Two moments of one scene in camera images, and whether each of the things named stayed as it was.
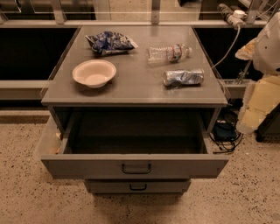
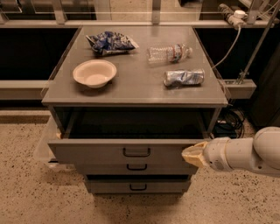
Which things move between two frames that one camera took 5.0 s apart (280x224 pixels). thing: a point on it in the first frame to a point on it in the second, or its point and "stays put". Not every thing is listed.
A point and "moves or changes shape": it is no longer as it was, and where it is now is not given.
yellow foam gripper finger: x=248 y=51 to x=214 y=153
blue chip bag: x=108 y=42 stays put
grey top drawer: x=135 y=147 moves or changes shape
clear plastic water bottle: x=169 y=53 stays put
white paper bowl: x=94 y=73 stays put
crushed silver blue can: x=183 y=77 stays put
